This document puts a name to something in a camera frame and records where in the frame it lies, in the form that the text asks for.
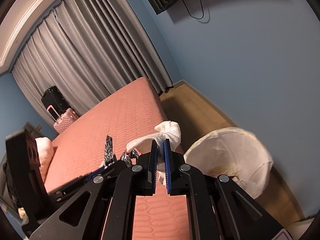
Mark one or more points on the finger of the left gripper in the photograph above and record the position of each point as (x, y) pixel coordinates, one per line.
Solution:
(74, 185)

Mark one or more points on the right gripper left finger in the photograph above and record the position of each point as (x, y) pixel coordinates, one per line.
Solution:
(104, 207)

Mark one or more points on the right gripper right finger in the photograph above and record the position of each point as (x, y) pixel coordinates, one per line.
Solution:
(218, 208)

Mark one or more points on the white sock red trim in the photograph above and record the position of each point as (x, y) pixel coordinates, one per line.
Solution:
(165, 130)

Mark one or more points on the white lined trash bin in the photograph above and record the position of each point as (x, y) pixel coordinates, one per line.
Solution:
(236, 153)

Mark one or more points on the pink pillow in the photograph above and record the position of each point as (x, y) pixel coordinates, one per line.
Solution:
(46, 152)

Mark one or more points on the pink quilted bed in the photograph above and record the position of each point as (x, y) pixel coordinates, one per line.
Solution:
(129, 113)

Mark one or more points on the pink suitcase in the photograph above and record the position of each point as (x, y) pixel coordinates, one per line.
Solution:
(62, 122)

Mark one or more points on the black suitcase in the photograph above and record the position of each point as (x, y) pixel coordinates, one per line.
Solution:
(52, 96)

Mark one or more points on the grey curtain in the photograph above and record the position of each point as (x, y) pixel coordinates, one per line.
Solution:
(88, 49)

